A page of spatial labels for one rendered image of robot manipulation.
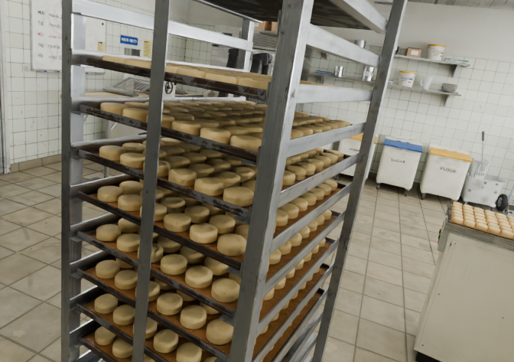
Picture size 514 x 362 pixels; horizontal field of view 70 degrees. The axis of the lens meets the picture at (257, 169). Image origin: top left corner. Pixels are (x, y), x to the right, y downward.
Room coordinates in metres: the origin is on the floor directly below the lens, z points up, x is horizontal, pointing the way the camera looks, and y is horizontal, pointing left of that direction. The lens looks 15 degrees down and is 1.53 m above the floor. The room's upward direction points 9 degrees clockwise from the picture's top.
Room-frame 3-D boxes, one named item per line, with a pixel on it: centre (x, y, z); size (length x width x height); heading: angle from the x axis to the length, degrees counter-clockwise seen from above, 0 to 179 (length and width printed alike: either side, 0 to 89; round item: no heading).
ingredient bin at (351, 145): (5.78, -1.52, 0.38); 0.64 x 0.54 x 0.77; 163
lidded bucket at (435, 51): (5.73, -2.32, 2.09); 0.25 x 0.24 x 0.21; 162
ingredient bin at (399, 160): (5.58, -2.14, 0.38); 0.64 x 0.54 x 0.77; 161
